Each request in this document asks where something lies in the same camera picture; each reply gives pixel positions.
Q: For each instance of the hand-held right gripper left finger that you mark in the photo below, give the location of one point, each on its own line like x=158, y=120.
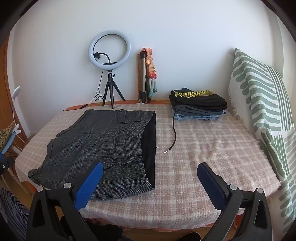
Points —
x=89, y=185

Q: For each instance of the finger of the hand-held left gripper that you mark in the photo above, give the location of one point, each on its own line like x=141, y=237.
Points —
x=5, y=163

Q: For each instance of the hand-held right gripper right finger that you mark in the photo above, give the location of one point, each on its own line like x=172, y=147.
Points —
x=211, y=185

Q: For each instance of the grey checked pants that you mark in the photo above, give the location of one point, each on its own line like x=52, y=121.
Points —
x=104, y=143

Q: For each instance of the dark grey folded pants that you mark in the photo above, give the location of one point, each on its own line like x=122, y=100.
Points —
x=196, y=111

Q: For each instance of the pink plaid blanket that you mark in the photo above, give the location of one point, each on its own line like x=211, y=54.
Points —
x=196, y=173

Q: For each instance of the leopard print cloth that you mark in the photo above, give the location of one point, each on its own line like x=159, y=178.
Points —
x=5, y=134

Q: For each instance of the striped rug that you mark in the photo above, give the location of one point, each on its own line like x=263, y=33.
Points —
x=13, y=213

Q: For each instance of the white gooseneck lamp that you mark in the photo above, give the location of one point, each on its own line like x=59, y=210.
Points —
x=16, y=91

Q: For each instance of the light blue folded jeans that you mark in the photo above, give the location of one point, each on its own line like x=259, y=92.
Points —
x=185, y=117

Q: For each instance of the black mini tripod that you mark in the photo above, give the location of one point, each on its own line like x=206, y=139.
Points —
x=111, y=83

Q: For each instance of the green and white patterned cushion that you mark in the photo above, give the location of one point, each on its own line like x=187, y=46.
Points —
x=254, y=88

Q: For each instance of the folded silver tripod with scarf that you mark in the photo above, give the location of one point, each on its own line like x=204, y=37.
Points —
x=151, y=67

